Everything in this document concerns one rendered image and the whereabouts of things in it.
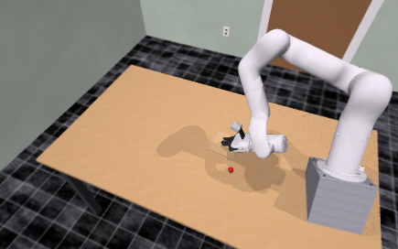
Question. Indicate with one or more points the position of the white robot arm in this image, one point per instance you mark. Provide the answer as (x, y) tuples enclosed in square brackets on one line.
[(369, 93)]

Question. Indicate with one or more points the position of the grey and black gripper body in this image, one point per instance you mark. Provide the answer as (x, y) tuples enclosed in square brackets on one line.
[(243, 145)]

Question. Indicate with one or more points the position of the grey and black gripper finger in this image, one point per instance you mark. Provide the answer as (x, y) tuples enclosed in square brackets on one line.
[(229, 139), (226, 143)]

